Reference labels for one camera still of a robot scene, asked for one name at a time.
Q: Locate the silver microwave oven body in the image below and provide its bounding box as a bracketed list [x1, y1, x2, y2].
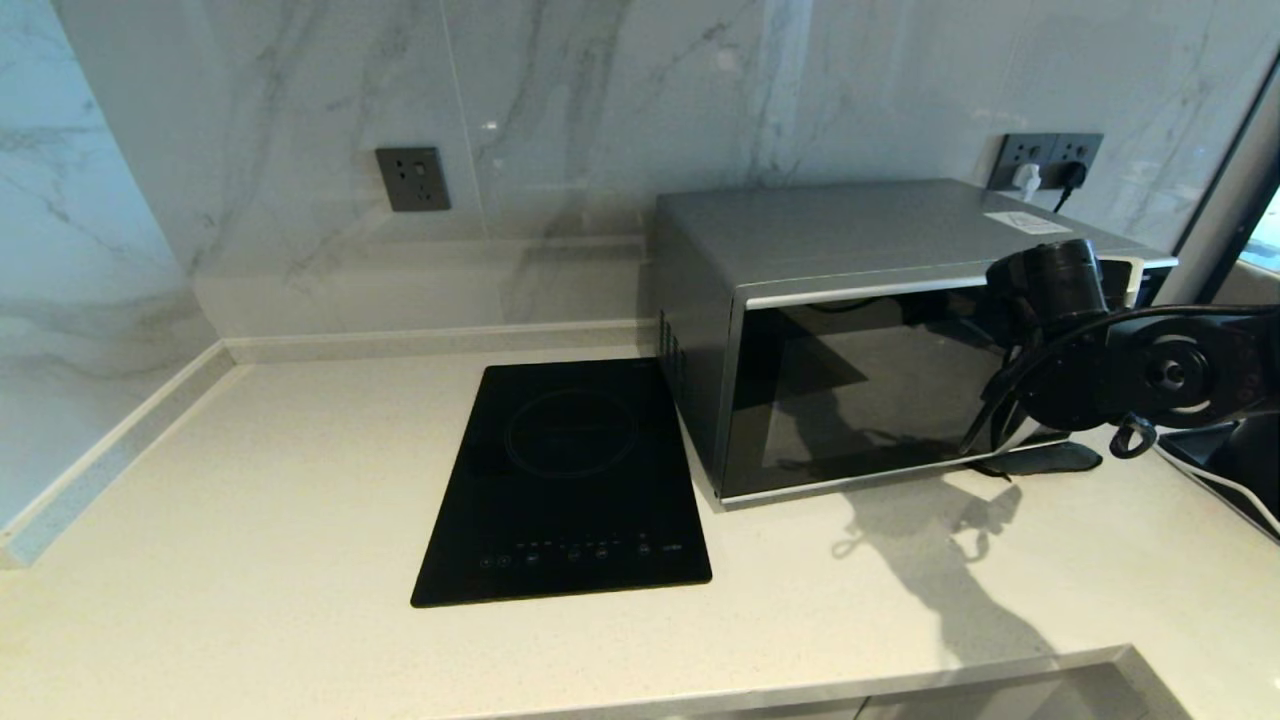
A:
[652, 180, 1178, 511]

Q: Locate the black induction cooktop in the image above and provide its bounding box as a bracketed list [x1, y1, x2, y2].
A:
[411, 360, 713, 608]

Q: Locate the white paper sticker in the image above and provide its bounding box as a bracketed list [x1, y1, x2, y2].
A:
[982, 211, 1071, 237]

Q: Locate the dark grey rubber mat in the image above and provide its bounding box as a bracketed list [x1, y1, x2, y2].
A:
[975, 442, 1103, 479]

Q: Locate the grey cabinet door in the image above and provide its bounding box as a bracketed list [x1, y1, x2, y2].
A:
[858, 662, 1156, 720]

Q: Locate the black countertop appliance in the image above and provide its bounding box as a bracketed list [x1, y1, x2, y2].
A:
[1158, 412, 1280, 543]

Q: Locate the grey single wall socket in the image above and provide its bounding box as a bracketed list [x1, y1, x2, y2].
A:
[376, 147, 452, 213]

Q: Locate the grey double wall socket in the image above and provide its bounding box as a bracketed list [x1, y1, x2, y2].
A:
[987, 133, 1104, 193]

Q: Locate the dark door frame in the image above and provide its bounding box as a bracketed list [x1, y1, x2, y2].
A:
[1180, 45, 1280, 306]

